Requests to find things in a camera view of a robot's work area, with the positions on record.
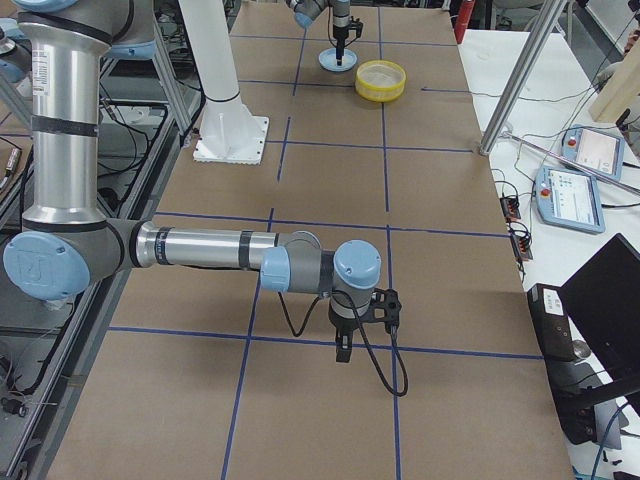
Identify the upper orange connector box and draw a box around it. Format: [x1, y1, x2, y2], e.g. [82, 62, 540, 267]
[500, 195, 521, 222]

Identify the lower teach pendant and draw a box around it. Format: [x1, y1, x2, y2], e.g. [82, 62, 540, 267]
[534, 165, 606, 234]

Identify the light blue plate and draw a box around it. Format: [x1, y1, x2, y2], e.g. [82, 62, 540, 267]
[318, 48, 358, 72]

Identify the black laptop computer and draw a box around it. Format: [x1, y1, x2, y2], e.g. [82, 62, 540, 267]
[559, 232, 640, 381]

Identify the teach pendant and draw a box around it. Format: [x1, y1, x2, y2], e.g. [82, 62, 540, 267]
[561, 125, 624, 180]
[534, 165, 606, 234]

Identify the wooden beam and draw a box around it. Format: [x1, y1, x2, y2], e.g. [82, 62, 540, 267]
[589, 29, 639, 123]

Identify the upper teach pendant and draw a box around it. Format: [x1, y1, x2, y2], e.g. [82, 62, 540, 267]
[561, 125, 624, 180]

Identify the orange connector box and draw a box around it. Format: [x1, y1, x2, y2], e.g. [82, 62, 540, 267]
[510, 235, 533, 262]
[500, 195, 521, 222]

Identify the white camera stand column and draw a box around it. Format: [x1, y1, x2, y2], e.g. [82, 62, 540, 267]
[179, 0, 269, 165]

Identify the red fire extinguisher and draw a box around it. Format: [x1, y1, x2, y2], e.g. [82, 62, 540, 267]
[454, 0, 475, 44]

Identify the black computer box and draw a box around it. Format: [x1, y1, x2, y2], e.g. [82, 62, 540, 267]
[526, 282, 631, 446]

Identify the yellow round steamer basket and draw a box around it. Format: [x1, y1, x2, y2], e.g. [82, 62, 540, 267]
[355, 60, 407, 103]

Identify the aluminium frame post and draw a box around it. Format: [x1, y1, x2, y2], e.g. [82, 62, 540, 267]
[479, 0, 567, 156]

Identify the lower orange connector box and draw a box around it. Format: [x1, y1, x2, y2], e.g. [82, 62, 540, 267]
[510, 235, 533, 262]

